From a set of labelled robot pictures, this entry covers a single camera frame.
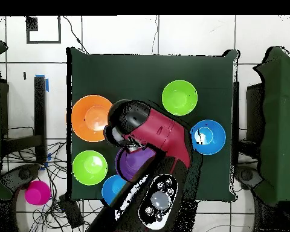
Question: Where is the dark green tablecloth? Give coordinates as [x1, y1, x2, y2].
[66, 47, 240, 203]

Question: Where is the black metal stand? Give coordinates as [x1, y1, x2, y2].
[0, 76, 48, 165]

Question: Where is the grey square floor frame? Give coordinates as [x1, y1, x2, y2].
[25, 16, 62, 45]

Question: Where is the pink plastic cup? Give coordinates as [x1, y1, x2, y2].
[24, 180, 51, 206]

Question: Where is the large orange plastic bowl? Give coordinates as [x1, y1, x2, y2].
[71, 94, 114, 143]

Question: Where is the green plastic bowl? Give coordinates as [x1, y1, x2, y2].
[72, 150, 109, 186]
[161, 79, 198, 117]

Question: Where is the thin black floor cable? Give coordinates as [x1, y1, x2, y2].
[62, 16, 89, 54]

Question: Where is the grey pedestal leg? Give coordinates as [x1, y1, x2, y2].
[234, 165, 263, 192]
[1, 163, 40, 192]

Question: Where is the black power adapter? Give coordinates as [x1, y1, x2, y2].
[59, 195, 85, 229]

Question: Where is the purple plastic bowl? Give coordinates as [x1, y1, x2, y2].
[114, 144, 158, 182]

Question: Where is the blue plastic bowl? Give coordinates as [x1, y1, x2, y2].
[190, 119, 227, 155]
[101, 174, 128, 206]

